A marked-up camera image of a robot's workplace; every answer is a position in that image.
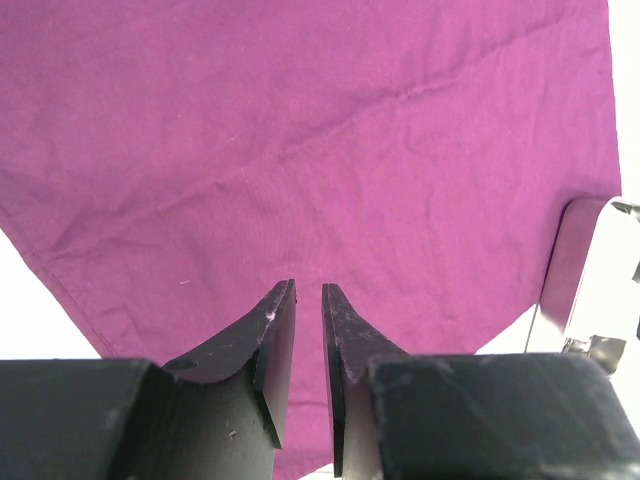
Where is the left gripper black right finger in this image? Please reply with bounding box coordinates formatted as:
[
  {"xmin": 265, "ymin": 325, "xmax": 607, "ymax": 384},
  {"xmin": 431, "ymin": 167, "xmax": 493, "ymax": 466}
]
[{"xmin": 322, "ymin": 283, "xmax": 639, "ymax": 479}]

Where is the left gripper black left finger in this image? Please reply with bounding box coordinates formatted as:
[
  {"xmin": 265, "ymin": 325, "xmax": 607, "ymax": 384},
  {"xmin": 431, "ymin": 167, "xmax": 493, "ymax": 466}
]
[{"xmin": 1, "ymin": 280, "xmax": 296, "ymax": 479}]

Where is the steel tray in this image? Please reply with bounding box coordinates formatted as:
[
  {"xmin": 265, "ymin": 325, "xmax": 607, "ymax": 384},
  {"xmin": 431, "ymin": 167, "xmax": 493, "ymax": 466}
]
[{"xmin": 539, "ymin": 197, "xmax": 639, "ymax": 375}]

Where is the purple cloth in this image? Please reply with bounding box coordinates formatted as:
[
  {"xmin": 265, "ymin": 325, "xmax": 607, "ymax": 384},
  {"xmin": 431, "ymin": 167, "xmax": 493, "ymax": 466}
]
[{"xmin": 1, "ymin": 1, "xmax": 620, "ymax": 479}]

